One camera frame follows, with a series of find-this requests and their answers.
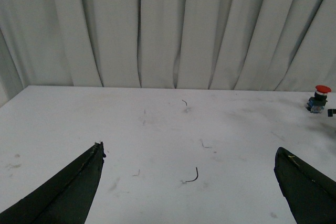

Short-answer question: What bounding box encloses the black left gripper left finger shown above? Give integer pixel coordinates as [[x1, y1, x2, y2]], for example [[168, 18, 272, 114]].
[[1, 143, 106, 223]]

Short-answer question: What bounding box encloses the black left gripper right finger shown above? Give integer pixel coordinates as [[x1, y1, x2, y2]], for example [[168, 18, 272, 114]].
[[274, 147, 335, 223]]

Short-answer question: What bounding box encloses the red mushroom push button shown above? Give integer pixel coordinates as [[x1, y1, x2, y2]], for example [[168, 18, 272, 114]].
[[306, 85, 332, 114]]

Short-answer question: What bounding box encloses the white curtain backdrop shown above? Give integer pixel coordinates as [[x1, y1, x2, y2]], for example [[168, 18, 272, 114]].
[[1, 0, 335, 104]]

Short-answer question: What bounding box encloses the curved black wire scrap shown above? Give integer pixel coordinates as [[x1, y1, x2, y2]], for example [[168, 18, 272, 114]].
[[185, 166, 199, 183]]

